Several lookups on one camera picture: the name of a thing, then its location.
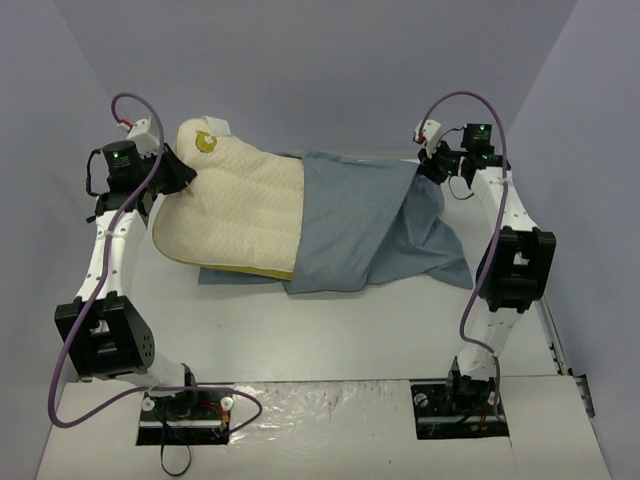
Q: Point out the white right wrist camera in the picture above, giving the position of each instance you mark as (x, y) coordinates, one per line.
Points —
(427, 134)

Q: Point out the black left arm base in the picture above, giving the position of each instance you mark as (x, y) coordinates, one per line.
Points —
(184, 419)

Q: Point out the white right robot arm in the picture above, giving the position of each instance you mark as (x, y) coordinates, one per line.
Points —
(514, 271)

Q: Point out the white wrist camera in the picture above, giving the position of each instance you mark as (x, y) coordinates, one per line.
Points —
(144, 133)
(427, 134)

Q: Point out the cream yellow quilted pillow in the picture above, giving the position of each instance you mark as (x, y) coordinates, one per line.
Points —
(243, 211)

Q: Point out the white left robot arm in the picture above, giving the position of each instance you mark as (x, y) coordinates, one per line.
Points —
(106, 336)

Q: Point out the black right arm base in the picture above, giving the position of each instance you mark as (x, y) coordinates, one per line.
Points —
(456, 408)

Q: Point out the blue striped pillowcase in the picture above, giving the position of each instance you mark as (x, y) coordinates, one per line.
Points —
(371, 222)

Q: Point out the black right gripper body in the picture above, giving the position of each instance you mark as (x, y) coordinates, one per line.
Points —
(433, 165)

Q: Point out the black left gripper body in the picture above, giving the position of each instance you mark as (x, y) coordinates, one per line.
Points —
(167, 170)

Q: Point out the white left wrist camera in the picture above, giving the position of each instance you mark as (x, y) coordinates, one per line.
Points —
(144, 133)

